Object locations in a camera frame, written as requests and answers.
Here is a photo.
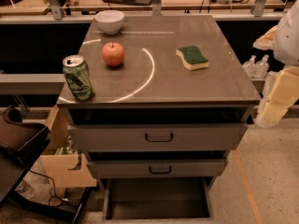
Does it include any grey bottom drawer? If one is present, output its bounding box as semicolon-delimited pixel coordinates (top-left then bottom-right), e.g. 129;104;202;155
103;178;212;221

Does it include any grey drawer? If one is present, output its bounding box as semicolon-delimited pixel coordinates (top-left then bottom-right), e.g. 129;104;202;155
68;107;249;152
103;178;212;221
88;151;227;179

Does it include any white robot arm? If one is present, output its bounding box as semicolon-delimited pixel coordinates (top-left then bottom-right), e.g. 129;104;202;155
253;0;299;128

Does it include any grey drawer cabinet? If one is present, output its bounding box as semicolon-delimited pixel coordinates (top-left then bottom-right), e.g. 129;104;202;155
56;13;262;224

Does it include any grey top drawer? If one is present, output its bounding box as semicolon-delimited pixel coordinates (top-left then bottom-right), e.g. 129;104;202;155
68;107;249;152

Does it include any grey middle drawer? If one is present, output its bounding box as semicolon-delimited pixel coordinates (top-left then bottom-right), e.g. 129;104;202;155
88;151;227;179

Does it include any right clear pump bottle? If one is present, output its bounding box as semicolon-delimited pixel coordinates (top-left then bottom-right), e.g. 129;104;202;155
252;54;269;78

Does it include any clear pump bottle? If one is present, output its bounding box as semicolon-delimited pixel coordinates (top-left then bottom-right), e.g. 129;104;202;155
252;54;269;78
242;55;256;78

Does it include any left clear pump bottle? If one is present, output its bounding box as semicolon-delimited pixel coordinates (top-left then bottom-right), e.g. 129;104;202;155
242;55;256;78

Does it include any green and yellow sponge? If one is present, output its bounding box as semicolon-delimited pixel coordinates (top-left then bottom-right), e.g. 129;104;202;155
176;46;209;71

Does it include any red apple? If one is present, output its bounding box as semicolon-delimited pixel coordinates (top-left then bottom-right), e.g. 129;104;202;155
102;42;125;66

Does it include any white ceramic bowl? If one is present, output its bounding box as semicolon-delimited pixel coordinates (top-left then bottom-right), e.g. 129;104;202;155
94;10;124;34

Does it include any green soda can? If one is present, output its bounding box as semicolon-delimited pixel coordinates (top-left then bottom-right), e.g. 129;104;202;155
63;55;94;101

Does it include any cardboard box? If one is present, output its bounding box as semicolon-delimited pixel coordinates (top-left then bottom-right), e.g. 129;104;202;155
40;105;97;188

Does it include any dark brown chair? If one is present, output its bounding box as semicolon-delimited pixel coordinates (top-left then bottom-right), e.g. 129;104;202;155
0;105;50;203

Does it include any black floor cable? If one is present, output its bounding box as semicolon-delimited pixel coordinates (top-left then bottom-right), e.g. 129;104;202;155
28;169;78;224

